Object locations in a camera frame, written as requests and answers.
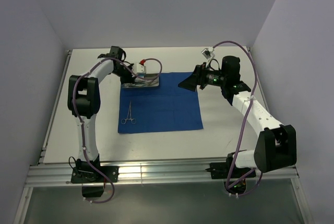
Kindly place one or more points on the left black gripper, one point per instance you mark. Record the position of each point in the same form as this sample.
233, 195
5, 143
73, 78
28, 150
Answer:
128, 77

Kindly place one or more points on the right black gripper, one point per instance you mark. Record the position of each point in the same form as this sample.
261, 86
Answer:
198, 76

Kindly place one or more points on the metal instrument tray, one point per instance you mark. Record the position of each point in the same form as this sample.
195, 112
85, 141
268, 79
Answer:
149, 81

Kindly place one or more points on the blue surgical drape cloth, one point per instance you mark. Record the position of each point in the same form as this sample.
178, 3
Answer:
165, 108

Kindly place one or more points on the steel needle holder forceps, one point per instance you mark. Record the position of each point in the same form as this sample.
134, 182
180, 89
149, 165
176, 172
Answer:
129, 117

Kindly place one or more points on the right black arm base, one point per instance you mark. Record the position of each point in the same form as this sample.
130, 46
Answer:
220, 170

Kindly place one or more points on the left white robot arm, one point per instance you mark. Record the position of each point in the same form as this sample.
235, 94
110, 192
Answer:
84, 102

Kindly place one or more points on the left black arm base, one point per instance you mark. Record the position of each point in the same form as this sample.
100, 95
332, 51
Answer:
93, 183

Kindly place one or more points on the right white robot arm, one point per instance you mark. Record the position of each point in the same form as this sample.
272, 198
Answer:
276, 143

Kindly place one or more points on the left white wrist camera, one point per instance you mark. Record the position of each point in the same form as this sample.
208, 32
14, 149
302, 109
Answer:
139, 67

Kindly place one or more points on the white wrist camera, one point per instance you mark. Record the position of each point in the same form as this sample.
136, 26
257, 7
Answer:
208, 53
139, 67

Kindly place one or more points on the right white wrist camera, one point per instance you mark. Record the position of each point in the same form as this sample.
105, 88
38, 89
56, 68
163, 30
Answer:
208, 53

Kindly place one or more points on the aluminium extrusion rail frame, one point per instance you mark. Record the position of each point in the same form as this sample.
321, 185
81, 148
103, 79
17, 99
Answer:
162, 176

